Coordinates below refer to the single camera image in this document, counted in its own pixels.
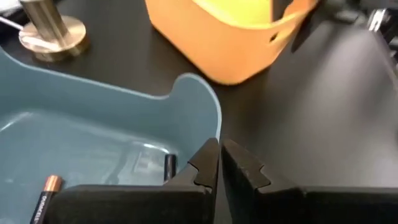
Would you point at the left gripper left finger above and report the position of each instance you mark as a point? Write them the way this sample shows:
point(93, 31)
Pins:
point(140, 205)

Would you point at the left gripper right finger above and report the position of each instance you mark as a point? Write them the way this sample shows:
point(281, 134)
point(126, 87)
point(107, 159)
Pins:
point(280, 205)

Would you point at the black AA battery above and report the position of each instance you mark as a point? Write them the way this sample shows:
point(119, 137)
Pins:
point(169, 166)

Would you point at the Duracell AA battery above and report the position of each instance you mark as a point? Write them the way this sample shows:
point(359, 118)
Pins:
point(46, 196)

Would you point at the blue plastic bin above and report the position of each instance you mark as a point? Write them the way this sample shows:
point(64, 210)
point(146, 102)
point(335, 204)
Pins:
point(93, 124)

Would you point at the yellow plastic bin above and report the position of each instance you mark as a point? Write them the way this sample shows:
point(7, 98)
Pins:
point(211, 43)

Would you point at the brass post stand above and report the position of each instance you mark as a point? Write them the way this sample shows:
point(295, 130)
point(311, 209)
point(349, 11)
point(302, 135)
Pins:
point(53, 34)

